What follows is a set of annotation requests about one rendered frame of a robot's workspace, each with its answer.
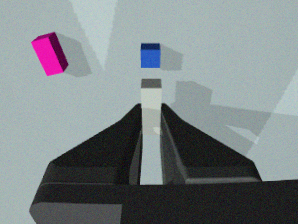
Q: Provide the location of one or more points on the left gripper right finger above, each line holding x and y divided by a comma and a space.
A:
197, 157

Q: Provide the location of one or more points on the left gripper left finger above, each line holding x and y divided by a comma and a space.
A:
105, 156

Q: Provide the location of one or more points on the small blue block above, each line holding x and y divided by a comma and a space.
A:
150, 55

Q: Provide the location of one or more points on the grey rod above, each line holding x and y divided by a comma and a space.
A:
151, 91

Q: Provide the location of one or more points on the magenta block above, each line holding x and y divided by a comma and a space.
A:
50, 53

